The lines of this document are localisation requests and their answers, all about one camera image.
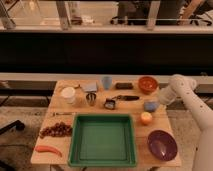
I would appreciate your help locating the small metal square container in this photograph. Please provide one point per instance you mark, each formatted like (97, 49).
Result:
(110, 104)

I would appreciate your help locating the wooden table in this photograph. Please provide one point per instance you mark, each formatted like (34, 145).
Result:
(161, 121)

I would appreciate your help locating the white paper cup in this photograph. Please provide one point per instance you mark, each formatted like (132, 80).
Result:
(69, 94)

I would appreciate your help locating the green plastic tray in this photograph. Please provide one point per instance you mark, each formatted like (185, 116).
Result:
(101, 140)

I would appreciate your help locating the metal fork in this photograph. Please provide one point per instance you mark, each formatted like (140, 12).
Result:
(60, 114)

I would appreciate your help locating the blue sponge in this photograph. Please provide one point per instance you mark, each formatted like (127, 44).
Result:
(151, 106)

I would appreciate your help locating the blue plastic cup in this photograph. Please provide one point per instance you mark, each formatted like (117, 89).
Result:
(106, 82)

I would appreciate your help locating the purple bowl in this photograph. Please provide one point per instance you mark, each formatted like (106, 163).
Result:
(162, 145)

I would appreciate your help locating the orange fruit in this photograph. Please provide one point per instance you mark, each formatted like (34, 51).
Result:
(146, 118)

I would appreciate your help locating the metal whisk cup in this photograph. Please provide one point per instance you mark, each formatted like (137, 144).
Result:
(91, 98)

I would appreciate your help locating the orange carrot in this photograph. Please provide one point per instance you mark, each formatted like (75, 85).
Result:
(43, 148)

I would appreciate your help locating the black rectangular block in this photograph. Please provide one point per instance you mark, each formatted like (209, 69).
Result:
(124, 86)

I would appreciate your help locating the orange red bowl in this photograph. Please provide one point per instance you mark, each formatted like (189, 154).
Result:
(147, 84)

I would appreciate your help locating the black chair base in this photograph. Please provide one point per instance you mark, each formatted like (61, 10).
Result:
(18, 125)

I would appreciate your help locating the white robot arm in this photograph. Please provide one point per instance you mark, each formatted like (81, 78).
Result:
(183, 87)

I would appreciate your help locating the black handled tool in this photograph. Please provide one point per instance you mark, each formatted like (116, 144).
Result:
(126, 97)

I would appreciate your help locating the bunch of red grapes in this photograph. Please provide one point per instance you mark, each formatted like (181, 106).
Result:
(57, 130)

